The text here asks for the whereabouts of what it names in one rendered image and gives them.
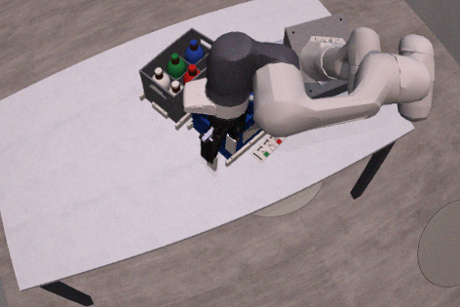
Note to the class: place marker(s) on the red bottle with pink label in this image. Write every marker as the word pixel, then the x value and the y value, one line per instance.
pixel 191 73

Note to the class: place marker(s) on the white bottle with grey label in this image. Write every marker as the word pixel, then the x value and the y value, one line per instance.
pixel 163 79

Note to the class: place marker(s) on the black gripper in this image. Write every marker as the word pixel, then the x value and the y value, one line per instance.
pixel 218 128

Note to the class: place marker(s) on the white paper pick list strip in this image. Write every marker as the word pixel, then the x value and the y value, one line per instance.
pixel 266 147

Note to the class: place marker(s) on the green bottle with pale green label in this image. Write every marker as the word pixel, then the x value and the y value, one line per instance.
pixel 176 67

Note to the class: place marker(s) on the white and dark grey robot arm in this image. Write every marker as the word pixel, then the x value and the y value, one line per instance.
pixel 280 105

